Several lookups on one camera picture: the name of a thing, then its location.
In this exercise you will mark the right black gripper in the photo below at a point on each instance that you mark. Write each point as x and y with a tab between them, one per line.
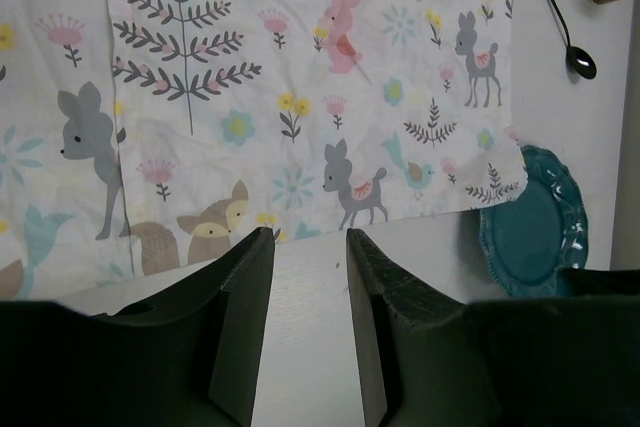
579	282

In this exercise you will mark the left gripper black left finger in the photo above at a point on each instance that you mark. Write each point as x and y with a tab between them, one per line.
188	355

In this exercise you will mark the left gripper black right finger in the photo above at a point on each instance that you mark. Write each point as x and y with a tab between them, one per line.
425	359

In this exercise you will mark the teal ceramic plate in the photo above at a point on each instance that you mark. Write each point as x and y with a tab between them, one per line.
529	241

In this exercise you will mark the black metal spoon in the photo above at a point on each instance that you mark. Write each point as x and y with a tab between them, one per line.
577	60

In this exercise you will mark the floral animal print napkin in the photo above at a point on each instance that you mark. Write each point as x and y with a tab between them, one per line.
140	136

